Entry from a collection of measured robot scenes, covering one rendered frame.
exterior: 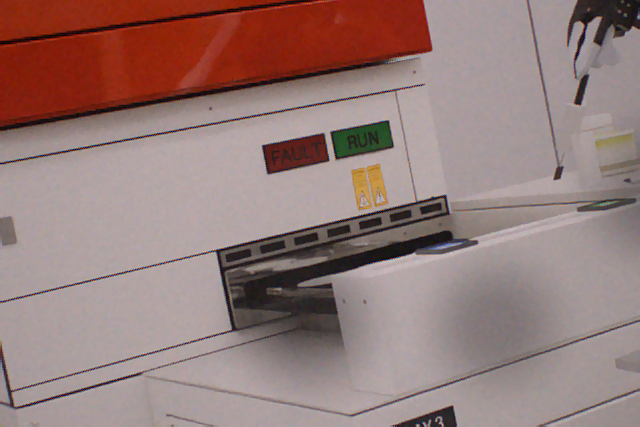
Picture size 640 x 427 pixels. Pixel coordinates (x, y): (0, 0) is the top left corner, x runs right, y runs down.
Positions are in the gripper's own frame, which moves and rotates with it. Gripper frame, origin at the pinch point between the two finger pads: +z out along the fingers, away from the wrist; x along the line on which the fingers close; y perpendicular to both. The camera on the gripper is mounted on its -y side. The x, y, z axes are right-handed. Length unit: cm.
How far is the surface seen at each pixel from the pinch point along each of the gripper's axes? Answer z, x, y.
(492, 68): -70, 199, 103
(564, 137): 5.5, 12.6, 10.2
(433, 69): -60, 198, 82
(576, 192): 13.5, 9.7, 13.3
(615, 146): 0.8, 18.4, 24.2
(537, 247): 31.2, -20.0, -11.0
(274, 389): 57, 1, -28
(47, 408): 70, 40, -43
